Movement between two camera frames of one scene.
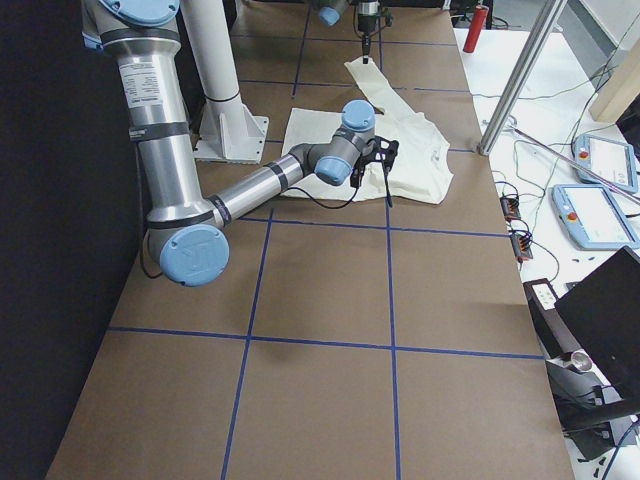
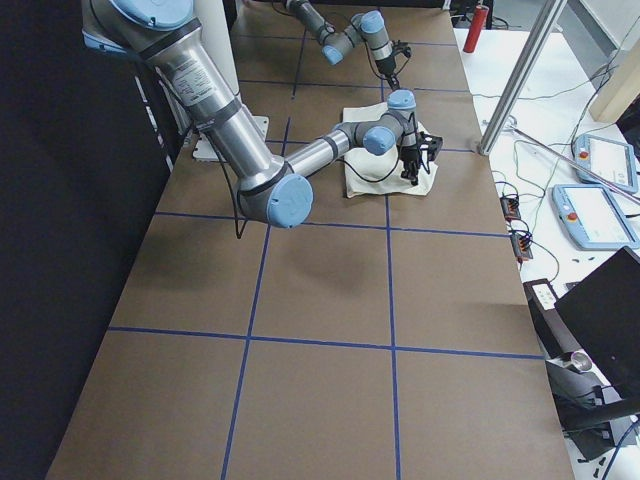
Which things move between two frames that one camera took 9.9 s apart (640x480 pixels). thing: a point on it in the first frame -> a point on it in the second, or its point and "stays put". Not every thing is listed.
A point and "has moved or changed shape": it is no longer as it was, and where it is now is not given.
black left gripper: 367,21 -> 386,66
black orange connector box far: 510,208 stays put
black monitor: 604,310 stays put
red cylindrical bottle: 478,20 stays put
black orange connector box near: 521,247 stays put
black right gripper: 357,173 -> 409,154
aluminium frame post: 547,21 stays put
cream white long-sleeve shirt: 421,172 has moved or changed shape
